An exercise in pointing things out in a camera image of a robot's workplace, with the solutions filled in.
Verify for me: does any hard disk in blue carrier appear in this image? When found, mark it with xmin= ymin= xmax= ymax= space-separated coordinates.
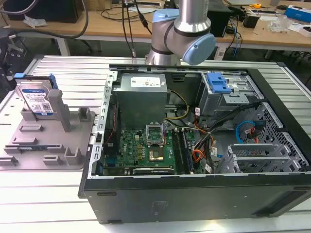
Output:
xmin=14 ymin=73 xmax=58 ymax=118

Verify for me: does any socket cover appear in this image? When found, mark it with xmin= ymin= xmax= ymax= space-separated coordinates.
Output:
xmin=145 ymin=123 xmax=167 ymax=148

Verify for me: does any grey power supply unit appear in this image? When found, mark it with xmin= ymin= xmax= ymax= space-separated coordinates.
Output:
xmin=112 ymin=73 xmax=169 ymax=129

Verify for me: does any black chipset chip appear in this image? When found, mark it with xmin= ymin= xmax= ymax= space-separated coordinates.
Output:
xmin=148 ymin=150 xmax=167 ymax=162

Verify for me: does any green motherboard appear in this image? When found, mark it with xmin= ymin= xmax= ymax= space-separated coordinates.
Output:
xmin=103 ymin=126 xmax=202 ymax=176

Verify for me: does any RAM stick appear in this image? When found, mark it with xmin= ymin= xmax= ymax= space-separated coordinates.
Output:
xmin=181 ymin=129 xmax=195 ymax=174

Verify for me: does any graphics card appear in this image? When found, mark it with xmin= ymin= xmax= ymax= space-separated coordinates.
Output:
xmin=132 ymin=167 xmax=175 ymax=176

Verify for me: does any blue drive bay latch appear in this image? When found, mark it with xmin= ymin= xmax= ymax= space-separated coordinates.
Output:
xmin=207 ymin=72 xmax=232 ymax=94

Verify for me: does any silver drive cage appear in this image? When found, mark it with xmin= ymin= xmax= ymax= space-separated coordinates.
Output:
xmin=197 ymin=72 xmax=263 ymax=117

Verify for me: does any black open PC case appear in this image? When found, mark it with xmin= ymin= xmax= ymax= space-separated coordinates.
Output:
xmin=77 ymin=64 xmax=311 ymax=224

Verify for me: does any wooden desk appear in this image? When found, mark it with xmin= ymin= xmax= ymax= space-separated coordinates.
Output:
xmin=0 ymin=0 xmax=311 ymax=59

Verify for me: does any grey plastic parts rack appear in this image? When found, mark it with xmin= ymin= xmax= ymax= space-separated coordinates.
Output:
xmin=0 ymin=89 xmax=98 ymax=170

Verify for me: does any crumpled clear plastic bag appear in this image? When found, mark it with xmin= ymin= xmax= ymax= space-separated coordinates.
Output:
xmin=23 ymin=15 xmax=48 ymax=27

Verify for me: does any black bin on desk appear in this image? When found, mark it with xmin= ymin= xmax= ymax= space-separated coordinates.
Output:
xmin=4 ymin=0 xmax=83 ymax=24

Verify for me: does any blue cardboard box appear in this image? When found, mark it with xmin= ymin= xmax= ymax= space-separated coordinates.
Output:
xmin=283 ymin=4 xmax=311 ymax=24

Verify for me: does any yellow black power wire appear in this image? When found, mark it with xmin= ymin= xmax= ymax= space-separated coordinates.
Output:
xmin=163 ymin=89 xmax=190 ymax=120

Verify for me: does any black cable bundle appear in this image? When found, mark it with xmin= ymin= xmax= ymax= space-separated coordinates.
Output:
xmin=194 ymin=101 xmax=263 ymax=174

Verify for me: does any orange wire bundle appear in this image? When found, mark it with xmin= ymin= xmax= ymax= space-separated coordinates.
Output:
xmin=192 ymin=149 xmax=203 ymax=166

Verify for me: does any blue SATA wire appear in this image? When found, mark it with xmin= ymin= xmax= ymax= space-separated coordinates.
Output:
xmin=236 ymin=119 xmax=258 ymax=146

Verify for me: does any black hanging cable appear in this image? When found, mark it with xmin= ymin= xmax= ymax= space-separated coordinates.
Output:
xmin=121 ymin=0 xmax=153 ymax=58

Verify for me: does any silver disk bay bracket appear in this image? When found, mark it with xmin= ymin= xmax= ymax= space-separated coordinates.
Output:
xmin=214 ymin=143 xmax=306 ymax=174

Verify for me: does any blue network cable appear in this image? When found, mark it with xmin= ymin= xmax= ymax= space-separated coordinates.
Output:
xmin=229 ymin=19 xmax=244 ymax=57

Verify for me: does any grey corrugated hose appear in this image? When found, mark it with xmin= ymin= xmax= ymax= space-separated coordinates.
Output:
xmin=0 ymin=0 xmax=89 ymax=39

